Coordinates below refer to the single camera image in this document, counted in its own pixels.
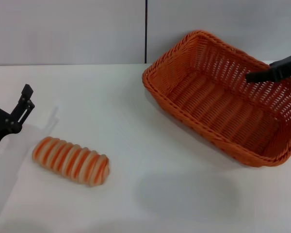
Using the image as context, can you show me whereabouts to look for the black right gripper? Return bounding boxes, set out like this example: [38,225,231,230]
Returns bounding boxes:
[245,53,291,83]

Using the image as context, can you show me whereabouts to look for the orange white striped bread roll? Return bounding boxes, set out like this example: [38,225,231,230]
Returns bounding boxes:
[32,136,110,187]

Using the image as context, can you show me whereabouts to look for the orange woven plastic basket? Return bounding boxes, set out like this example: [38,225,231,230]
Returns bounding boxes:
[142,30,291,167]

